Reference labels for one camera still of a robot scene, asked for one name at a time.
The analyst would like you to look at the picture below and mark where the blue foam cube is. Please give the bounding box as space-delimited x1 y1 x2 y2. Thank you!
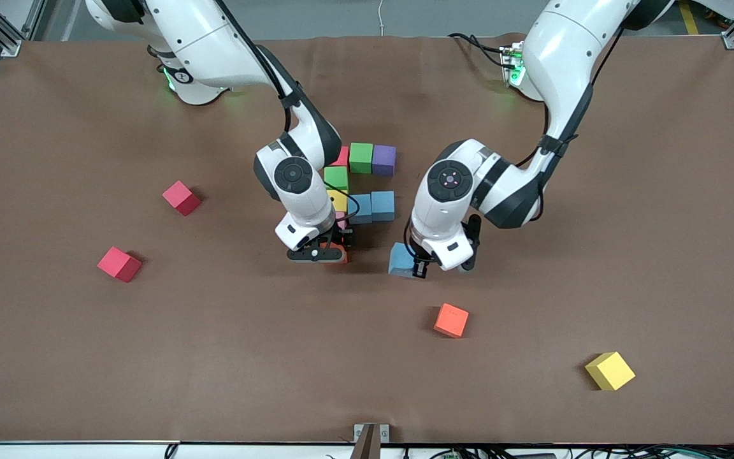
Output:
349 194 373 224
388 242 420 277
371 191 396 222

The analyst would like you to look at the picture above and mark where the green foam cube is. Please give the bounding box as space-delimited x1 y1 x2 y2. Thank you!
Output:
324 166 350 192
349 142 375 174

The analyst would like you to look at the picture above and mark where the purple foam cube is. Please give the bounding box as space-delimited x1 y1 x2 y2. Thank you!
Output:
371 145 398 177

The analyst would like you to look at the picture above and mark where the left arm base connector panel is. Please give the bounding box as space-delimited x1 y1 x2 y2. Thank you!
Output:
500 41 527 88

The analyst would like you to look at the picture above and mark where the brown table cover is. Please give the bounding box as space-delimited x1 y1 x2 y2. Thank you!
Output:
0 33 734 445

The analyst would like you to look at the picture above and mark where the grey metal bracket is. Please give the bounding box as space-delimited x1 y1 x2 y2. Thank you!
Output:
350 423 391 459

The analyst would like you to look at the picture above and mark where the black left base cable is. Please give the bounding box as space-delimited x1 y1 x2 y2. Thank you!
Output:
447 32 509 68

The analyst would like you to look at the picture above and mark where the black cable bundle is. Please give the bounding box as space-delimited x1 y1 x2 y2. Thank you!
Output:
399 444 734 459

